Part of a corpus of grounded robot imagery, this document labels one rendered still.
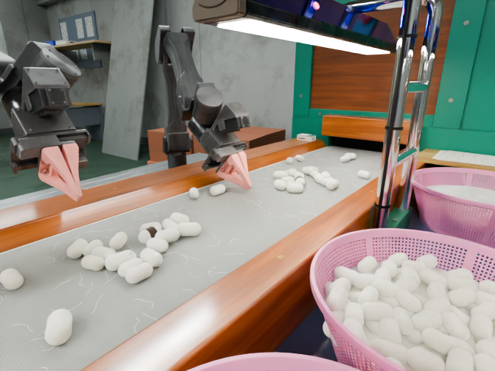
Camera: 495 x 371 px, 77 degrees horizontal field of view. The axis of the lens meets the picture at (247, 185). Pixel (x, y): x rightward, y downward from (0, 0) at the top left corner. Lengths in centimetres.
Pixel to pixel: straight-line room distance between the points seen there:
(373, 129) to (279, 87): 259
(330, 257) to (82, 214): 41
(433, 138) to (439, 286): 72
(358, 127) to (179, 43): 61
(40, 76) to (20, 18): 710
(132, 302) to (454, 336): 33
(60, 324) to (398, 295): 34
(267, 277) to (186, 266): 12
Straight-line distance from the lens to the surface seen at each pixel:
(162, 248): 45
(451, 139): 109
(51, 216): 59
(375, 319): 37
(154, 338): 30
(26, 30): 759
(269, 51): 368
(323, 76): 122
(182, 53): 85
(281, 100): 358
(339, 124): 112
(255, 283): 35
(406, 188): 71
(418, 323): 38
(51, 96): 49
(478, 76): 109
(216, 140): 66
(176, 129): 100
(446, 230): 73
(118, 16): 511
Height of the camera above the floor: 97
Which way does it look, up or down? 18 degrees down
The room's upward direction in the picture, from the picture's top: straight up
